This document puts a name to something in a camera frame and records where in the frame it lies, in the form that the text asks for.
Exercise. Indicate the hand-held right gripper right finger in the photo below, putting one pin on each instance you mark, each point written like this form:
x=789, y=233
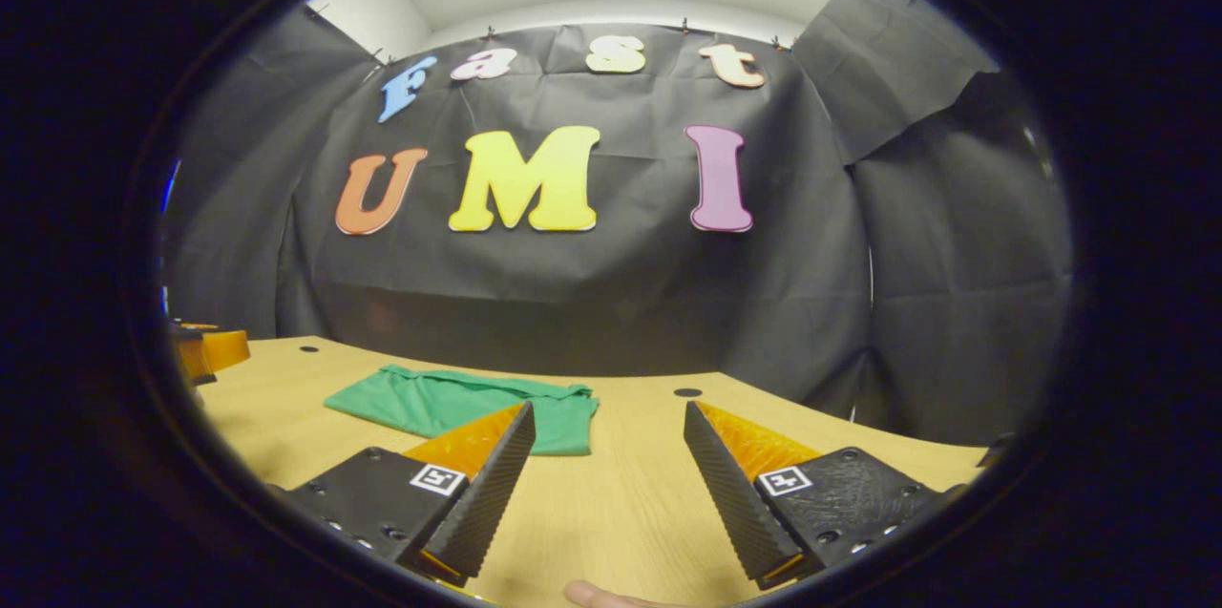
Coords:
x=730, y=493

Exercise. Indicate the green T-shirt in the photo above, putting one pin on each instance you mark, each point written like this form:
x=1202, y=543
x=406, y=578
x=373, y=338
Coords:
x=439, y=403

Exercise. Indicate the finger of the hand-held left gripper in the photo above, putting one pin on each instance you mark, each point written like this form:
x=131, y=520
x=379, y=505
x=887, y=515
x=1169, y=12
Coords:
x=215, y=350

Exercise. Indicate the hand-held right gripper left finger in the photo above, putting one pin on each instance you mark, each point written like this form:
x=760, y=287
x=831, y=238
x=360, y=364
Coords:
x=492, y=493

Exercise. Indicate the black backdrop cloth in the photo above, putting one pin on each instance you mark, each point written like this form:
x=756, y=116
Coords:
x=621, y=283

